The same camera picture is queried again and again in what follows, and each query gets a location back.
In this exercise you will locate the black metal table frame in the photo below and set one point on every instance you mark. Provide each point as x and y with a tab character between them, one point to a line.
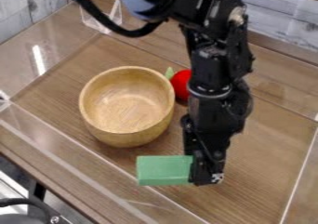
26	202

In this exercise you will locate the wooden bowl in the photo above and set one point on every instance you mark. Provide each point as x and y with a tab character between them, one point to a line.
125	105

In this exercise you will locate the red toy strawberry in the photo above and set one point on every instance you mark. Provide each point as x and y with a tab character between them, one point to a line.
179	79

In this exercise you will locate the green rectangular block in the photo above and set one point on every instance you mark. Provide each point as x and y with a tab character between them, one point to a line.
163	170

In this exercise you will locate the clear acrylic corner bracket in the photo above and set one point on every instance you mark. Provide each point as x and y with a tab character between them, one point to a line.
93	22

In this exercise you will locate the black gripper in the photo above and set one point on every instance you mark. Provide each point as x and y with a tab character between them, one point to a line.
213	119

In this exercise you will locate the clear acrylic tray wall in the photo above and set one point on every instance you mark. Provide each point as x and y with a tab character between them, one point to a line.
87	182

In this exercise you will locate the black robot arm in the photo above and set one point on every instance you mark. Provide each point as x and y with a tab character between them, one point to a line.
213	27

